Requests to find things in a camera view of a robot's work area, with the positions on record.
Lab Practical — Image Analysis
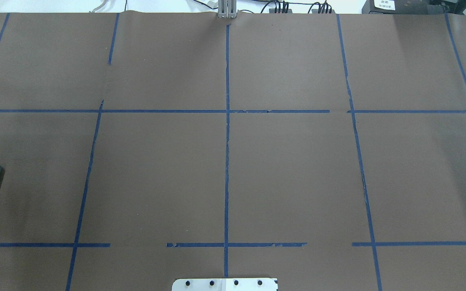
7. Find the brown paper table cover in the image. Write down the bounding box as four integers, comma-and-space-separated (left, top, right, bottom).
0, 11, 466, 291

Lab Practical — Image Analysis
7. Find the black usb hub left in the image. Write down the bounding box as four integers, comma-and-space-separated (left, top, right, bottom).
268, 0, 291, 14

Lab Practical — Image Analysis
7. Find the black usb hub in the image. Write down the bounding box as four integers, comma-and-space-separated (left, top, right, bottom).
268, 0, 291, 14
307, 0, 334, 14

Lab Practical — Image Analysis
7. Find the black usb hub right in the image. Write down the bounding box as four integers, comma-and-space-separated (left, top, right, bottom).
307, 0, 334, 14

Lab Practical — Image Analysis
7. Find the black box device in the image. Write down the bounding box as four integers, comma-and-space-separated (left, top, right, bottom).
361, 0, 446, 15

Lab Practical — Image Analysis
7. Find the aluminium frame post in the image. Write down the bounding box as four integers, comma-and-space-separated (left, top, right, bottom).
218, 0, 238, 19

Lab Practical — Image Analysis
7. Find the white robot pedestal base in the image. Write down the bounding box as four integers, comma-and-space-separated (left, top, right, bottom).
172, 278, 279, 291

